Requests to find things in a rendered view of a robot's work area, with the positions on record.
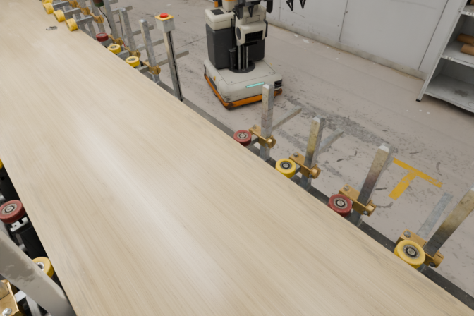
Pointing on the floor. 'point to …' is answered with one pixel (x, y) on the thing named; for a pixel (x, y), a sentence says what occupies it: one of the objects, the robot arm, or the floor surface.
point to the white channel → (32, 279)
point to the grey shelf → (447, 92)
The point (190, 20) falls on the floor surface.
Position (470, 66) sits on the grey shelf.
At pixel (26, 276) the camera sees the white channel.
